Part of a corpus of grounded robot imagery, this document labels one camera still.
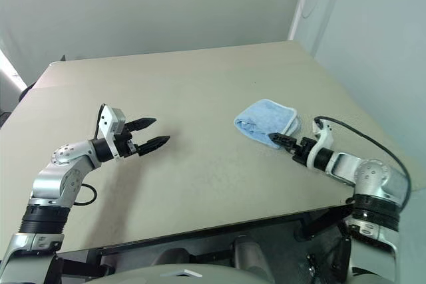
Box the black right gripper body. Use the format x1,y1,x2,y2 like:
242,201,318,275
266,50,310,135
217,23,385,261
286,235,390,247
292,136,316,167

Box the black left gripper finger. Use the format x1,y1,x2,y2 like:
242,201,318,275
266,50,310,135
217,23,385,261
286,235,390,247
136,135,172,157
125,117,158,132

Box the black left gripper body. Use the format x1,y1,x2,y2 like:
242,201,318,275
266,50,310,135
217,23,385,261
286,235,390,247
114,126,140,159

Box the blue microfiber cloth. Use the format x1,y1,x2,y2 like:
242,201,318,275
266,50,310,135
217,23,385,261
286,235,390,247
233,98,302,150

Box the large dark grey rounded shape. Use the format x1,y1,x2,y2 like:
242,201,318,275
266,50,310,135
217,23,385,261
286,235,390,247
232,235,271,273

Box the small dark grey rounded shape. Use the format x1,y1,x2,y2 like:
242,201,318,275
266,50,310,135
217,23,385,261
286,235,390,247
154,247,193,265

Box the grey robot torso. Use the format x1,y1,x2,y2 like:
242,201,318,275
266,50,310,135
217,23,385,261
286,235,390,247
83,263,278,284

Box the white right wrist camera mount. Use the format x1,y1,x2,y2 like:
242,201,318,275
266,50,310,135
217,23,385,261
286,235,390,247
306,120,334,169

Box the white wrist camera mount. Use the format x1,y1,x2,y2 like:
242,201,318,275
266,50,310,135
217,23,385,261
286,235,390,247
97,104,127,162
306,120,334,169

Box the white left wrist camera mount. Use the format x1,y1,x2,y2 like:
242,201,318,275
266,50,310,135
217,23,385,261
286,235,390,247
97,104,127,162

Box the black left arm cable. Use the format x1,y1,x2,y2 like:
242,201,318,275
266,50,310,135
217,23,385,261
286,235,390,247
73,103,107,207

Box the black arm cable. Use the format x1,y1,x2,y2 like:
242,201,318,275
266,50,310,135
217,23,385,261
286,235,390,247
314,116,413,213
73,103,107,207

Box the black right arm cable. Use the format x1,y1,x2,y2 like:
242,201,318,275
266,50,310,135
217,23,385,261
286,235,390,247
314,116,413,213

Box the black table frame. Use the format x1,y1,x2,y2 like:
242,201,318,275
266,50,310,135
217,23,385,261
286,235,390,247
61,203,354,275

